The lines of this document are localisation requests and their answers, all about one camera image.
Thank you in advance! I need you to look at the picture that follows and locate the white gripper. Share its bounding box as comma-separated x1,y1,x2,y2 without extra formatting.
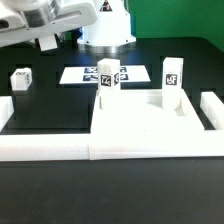
0,0,97,47

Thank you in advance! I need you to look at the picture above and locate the white square tabletop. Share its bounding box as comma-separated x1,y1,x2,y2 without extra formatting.
91,89,204,134

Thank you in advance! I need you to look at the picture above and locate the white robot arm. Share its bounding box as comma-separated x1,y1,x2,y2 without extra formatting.
0,0,136,52

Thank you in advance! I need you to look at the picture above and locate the white base AprilTag sheet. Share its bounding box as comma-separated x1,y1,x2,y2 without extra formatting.
60,65,150,84

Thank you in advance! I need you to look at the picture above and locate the white U-shaped obstacle fence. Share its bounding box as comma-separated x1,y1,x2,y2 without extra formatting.
0,91,224,163

